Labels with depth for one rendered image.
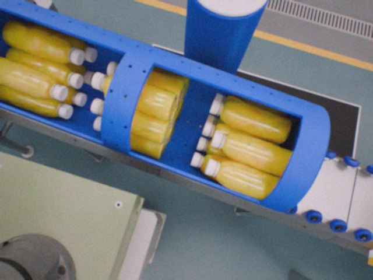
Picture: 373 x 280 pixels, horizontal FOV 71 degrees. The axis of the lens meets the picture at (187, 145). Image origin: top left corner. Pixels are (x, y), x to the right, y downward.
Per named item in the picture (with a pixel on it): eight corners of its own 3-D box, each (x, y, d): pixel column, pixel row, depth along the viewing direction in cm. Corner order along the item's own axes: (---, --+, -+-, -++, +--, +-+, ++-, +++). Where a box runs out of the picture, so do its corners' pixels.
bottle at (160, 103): (180, 93, 64) (111, 68, 65) (175, 94, 58) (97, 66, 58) (171, 119, 66) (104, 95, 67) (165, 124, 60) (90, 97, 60)
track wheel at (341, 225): (351, 227, 73) (349, 221, 75) (336, 221, 74) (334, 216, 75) (341, 235, 76) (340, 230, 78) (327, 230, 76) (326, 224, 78)
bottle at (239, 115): (285, 146, 63) (213, 120, 64) (277, 144, 70) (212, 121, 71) (296, 118, 62) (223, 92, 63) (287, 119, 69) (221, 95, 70)
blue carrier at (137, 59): (263, 206, 79) (306, 223, 51) (3, 108, 83) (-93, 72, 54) (292, 120, 82) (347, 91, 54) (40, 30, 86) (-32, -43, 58)
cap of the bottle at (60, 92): (56, 82, 65) (63, 84, 65) (64, 87, 69) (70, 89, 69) (50, 96, 65) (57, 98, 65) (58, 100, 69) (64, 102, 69)
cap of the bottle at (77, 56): (79, 60, 71) (85, 62, 71) (70, 65, 68) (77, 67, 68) (79, 46, 69) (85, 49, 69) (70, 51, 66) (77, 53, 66)
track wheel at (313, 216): (326, 217, 74) (324, 212, 75) (311, 212, 74) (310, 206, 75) (317, 226, 76) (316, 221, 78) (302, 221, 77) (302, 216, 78)
